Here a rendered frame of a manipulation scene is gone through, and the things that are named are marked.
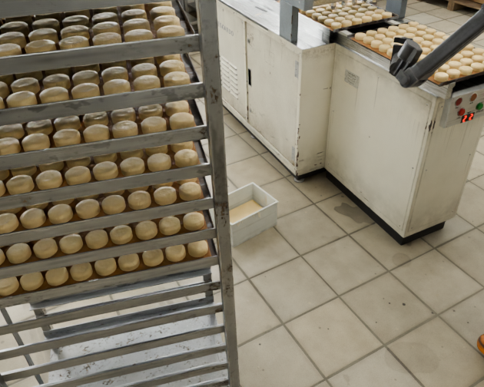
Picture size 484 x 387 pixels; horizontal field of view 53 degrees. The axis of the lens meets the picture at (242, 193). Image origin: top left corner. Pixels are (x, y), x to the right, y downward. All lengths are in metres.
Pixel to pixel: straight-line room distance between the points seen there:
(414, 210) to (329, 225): 0.47
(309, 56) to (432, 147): 0.75
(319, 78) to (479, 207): 1.14
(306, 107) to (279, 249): 0.76
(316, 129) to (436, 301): 1.08
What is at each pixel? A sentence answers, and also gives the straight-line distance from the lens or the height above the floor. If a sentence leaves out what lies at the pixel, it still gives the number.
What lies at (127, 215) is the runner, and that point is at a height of 1.06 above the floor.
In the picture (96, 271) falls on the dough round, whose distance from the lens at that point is 1.22.
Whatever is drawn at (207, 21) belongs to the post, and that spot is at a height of 1.46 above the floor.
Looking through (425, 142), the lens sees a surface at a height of 0.63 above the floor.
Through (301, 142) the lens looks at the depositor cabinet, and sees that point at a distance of 2.68.
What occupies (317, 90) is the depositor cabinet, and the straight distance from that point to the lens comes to 2.59.
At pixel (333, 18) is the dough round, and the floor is 0.91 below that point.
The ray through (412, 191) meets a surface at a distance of 2.31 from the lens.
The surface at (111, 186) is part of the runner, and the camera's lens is 1.01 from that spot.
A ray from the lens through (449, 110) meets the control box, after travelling 2.11.
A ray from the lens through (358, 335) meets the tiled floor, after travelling 2.15.
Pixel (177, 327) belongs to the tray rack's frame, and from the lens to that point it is 1.98.
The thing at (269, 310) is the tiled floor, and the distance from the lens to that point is 2.19.
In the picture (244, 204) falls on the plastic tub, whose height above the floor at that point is 0.06.
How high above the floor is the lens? 1.71
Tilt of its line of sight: 38 degrees down
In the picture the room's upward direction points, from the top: 2 degrees counter-clockwise
